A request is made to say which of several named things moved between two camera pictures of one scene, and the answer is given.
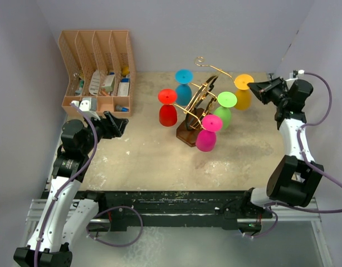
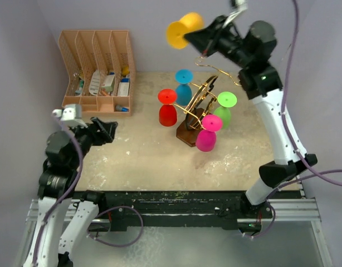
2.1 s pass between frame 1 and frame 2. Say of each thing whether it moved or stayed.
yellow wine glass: moved
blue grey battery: stayed
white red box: stayed
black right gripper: moved
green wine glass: stayed
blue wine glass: stayed
